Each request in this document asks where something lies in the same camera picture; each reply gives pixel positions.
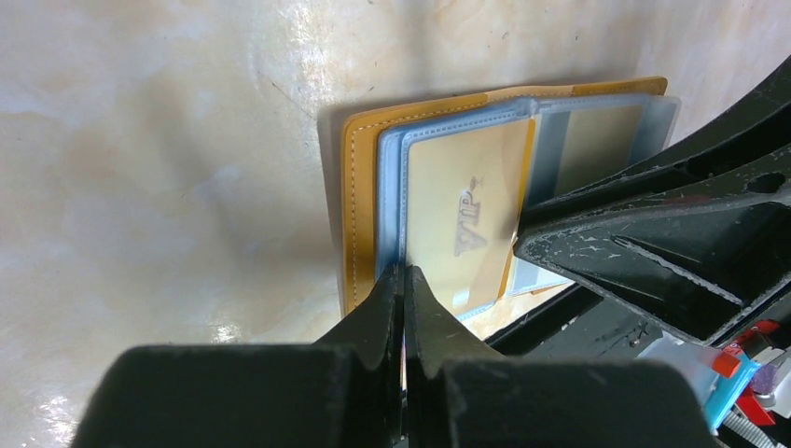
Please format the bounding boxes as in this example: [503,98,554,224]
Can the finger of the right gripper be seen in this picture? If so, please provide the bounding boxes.
[521,60,790,226]
[515,147,790,345]

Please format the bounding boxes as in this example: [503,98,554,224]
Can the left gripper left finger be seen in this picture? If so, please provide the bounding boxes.
[73,267,404,447]

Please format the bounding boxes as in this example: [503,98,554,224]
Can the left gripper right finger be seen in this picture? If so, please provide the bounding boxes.
[404,266,716,447]

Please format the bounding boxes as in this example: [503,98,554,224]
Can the beige card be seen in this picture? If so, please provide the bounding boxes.
[554,105,643,196]

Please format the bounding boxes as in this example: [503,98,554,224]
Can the tan leather card holder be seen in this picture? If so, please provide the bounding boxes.
[340,76,668,316]

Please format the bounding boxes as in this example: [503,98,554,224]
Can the gold VIP card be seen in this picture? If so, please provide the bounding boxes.
[405,119,535,317]

